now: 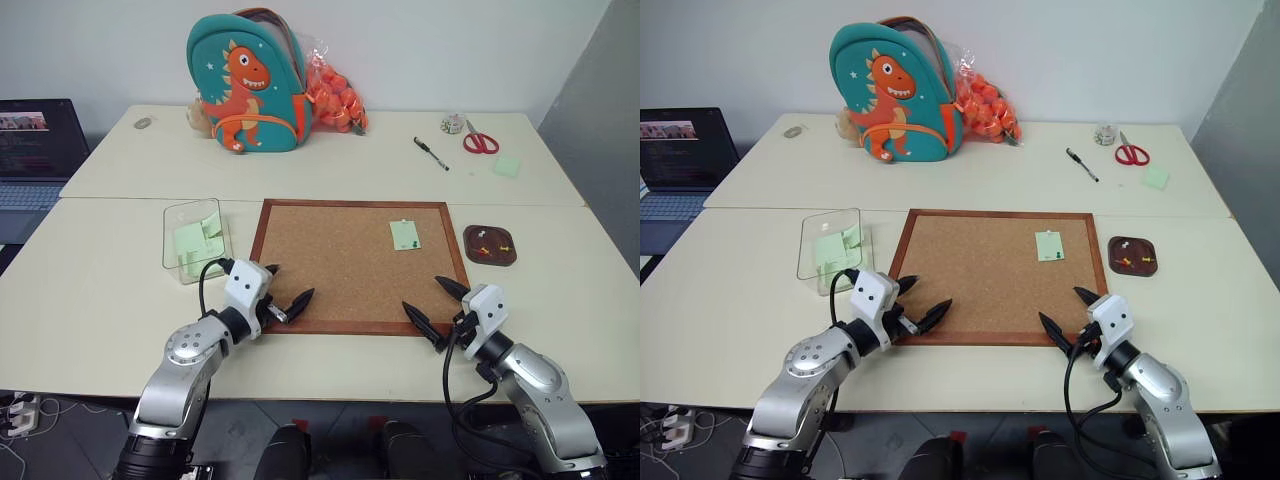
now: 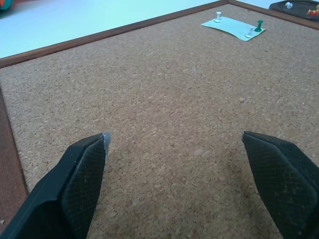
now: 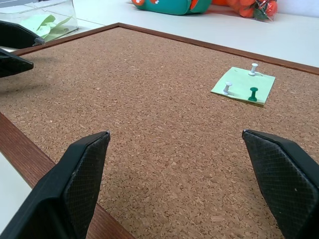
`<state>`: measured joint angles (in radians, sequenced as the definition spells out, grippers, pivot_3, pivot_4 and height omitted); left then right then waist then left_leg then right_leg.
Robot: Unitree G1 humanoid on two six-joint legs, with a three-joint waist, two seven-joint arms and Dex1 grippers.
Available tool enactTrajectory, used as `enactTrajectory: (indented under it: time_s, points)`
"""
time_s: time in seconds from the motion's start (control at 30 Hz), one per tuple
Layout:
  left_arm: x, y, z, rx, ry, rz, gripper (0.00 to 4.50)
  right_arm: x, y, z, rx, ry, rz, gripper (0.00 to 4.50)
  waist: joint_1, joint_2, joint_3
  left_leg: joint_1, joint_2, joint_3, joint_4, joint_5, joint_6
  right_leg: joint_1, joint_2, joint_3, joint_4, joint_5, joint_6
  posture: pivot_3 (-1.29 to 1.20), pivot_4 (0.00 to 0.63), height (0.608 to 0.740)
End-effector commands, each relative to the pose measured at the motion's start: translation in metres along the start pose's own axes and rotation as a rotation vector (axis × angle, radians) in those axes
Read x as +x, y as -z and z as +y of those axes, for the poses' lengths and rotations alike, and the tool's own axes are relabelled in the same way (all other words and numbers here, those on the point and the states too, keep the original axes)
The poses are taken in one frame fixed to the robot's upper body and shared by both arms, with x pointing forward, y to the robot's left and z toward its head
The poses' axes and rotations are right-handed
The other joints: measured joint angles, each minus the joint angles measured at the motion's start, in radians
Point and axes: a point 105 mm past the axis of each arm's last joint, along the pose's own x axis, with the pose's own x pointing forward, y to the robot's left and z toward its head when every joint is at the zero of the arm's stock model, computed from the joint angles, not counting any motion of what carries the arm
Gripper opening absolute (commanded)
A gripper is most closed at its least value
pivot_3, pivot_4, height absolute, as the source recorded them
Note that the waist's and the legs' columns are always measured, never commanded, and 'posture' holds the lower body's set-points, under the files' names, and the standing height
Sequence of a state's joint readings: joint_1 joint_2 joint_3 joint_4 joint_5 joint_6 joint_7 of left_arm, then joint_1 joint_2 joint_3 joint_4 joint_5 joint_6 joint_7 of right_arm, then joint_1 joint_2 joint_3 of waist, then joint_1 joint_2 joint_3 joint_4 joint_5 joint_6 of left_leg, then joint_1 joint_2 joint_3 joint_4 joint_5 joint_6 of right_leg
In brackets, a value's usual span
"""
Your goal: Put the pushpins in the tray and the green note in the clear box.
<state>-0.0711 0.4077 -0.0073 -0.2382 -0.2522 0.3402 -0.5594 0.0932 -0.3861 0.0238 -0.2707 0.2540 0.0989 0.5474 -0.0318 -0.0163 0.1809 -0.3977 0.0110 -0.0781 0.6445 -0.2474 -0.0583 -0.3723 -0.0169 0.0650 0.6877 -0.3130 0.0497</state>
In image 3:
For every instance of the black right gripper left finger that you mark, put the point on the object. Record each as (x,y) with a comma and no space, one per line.
(62,194)

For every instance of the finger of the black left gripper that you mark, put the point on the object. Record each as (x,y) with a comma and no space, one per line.
(12,64)
(15,35)

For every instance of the teal dinosaur backpack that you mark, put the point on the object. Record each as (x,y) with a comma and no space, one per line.
(172,6)

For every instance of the green push pin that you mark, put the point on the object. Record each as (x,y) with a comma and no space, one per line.
(253,94)

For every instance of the wood framed cork board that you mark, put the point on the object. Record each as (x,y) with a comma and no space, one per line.
(154,104)

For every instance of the white push pin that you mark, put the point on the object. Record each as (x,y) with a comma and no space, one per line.
(227,88)
(253,69)

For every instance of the clear plastic box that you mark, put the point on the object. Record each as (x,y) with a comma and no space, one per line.
(59,10)

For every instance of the bag of oranges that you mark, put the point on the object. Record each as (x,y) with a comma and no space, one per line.
(246,7)

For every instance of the light green sticky note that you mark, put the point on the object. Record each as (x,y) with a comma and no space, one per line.
(240,83)

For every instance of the light green loose note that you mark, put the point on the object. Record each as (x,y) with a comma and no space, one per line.
(45,25)
(61,26)

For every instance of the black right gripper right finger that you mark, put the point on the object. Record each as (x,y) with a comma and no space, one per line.
(286,179)

